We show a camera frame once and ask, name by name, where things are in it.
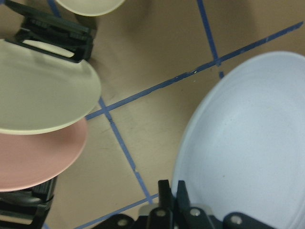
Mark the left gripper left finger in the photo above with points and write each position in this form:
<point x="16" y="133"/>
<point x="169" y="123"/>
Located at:
<point x="165" y="197"/>

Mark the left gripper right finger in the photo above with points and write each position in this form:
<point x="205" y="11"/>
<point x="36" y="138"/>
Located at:
<point x="182" y="197"/>

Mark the blue plate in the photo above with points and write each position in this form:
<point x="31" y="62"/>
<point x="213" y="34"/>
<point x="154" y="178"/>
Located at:
<point x="244" y="147"/>

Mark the pink plate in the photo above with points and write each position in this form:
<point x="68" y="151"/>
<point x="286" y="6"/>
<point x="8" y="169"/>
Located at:
<point x="29" y="160"/>

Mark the cream plate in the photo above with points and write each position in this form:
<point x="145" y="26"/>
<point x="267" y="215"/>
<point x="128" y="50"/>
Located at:
<point x="41" y="90"/>

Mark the black dish rack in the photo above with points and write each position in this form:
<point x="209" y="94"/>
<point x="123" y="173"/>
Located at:
<point x="28" y="208"/>

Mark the cream bowl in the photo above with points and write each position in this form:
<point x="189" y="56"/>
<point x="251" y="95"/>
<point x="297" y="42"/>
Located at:
<point x="91" y="8"/>

